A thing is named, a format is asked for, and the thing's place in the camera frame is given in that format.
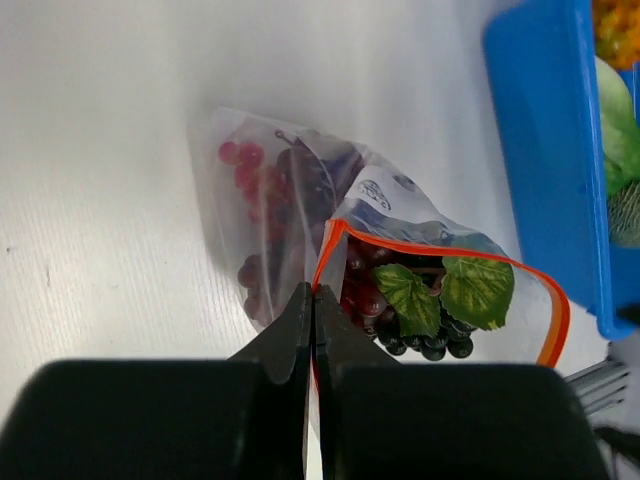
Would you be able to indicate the orange toy pineapple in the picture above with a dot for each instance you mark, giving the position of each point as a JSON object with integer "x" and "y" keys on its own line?
{"x": 616, "y": 32}

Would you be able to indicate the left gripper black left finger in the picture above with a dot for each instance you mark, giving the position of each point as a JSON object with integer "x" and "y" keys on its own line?
{"x": 239, "y": 418}

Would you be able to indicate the red grape bunch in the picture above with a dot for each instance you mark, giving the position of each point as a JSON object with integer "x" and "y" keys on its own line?
{"x": 263, "y": 186}

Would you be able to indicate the green cabbage toy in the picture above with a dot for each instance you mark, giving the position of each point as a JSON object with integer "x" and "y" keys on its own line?
{"x": 619, "y": 130}

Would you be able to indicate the green cantaloupe melon toy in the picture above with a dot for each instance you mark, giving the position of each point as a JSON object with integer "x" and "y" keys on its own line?
{"x": 623, "y": 216}

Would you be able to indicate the blue plastic bin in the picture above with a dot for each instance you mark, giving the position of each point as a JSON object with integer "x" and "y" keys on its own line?
{"x": 540, "y": 58}

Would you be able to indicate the clear zip bag orange zipper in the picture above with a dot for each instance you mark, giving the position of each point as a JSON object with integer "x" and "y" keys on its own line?
{"x": 384, "y": 207}

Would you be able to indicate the dark purple grape bunch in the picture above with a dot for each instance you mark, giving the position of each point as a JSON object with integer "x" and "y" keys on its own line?
{"x": 320, "y": 170}

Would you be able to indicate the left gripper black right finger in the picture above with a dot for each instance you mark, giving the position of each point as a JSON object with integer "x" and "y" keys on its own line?
{"x": 381, "y": 419}

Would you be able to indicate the blue black grape bunch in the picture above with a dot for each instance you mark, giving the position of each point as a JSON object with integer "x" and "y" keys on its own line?
{"x": 436, "y": 309}

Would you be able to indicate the aluminium rail frame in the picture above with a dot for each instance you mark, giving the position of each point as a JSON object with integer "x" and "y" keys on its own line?
{"x": 601, "y": 386}

